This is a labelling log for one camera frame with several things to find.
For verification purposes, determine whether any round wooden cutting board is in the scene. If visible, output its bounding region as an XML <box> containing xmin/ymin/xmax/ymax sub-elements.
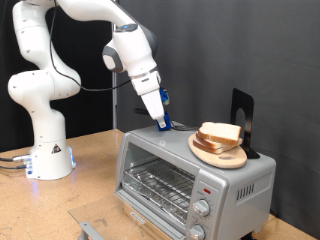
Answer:
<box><xmin>188</xmin><ymin>132</ymin><xmax>248</xmax><ymax>170</ymax></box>

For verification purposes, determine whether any metal spatula with blue block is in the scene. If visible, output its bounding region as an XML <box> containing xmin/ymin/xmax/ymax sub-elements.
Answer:
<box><xmin>133</xmin><ymin>107</ymin><xmax>198</xmax><ymax>133</ymax></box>

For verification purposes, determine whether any vertical metal pole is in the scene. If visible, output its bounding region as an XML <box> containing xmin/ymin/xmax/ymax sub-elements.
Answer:
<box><xmin>111</xmin><ymin>69</ymin><xmax>118</xmax><ymax>130</ymax></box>

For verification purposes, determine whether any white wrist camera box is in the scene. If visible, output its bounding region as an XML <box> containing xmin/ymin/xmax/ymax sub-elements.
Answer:
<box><xmin>132</xmin><ymin>70</ymin><xmax>162</xmax><ymax>97</ymax></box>

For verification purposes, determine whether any silver oven knob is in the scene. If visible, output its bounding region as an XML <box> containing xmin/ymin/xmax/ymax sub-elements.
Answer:
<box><xmin>192</xmin><ymin>198</ymin><xmax>212</xmax><ymax>218</ymax></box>
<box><xmin>187</xmin><ymin>223</ymin><xmax>207</xmax><ymax>240</ymax></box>

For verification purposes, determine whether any thin black base cable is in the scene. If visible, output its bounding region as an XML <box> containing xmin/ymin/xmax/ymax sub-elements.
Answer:
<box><xmin>0</xmin><ymin>164</ymin><xmax>28</xmax><ymax>171</ymax></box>

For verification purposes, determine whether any thick white bread slice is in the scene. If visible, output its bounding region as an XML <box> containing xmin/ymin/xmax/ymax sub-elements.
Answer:
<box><xmin>197</xmin><ymin>121</ymin><xmax>243</xmax><ymax>146</ymax></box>

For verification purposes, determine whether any black metal bookend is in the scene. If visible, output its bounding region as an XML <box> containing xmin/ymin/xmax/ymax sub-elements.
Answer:
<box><xmin>229</xmin><ymin>87</ymin><xmax>261</xmax><ymax>160</ymax></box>

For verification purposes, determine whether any glass oven door with handle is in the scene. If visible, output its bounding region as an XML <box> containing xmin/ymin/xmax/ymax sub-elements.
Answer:
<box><xmin>68</xmin><ymin>191</ymin><xmax>178</xmax><ymax>240</ymax></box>

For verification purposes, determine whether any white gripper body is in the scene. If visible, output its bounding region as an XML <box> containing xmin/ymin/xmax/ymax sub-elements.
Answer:
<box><xmin>140</xmin><ymin>89</ymin><xmax>167</xmax><ymax>122</ymax></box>

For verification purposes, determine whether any wire oven rack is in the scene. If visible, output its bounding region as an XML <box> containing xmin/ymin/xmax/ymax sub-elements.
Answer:
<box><xmin>122</xmin><ymin>159</ymin><xmax>196</xmax><ymax>224</ymax></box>

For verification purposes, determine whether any blue printed camera mount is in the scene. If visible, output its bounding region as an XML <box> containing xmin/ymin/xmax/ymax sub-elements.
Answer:
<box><xmin>158</xmin><ymin>87</ymin><xmax>170</xmax><ymax>107</ymax></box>

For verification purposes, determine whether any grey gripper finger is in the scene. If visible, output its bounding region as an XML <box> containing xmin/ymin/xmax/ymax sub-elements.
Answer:
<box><xmin>156</xmin><ymin>114</ymin><xmax>168</xmax><ymax>130</ymax></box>

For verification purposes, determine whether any base cable with silver plug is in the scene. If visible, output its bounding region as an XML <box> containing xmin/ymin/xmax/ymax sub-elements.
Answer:
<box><xmin>0</xmin><ymin>154</ymin><xmax>33</xmax><ymax>164</ymax></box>

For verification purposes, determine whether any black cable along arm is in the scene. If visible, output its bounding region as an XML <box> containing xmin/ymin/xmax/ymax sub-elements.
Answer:
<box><xmin>49</xmin><ymin>0</ymin><xmax>133</xmax><ymax>93</ymax></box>

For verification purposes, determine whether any silver toaster oven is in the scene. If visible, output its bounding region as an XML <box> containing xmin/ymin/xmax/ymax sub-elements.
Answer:
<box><xmin>114</xmin><ymin>120</ymin><xmax>277</xmax><ymax>240</ymax></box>

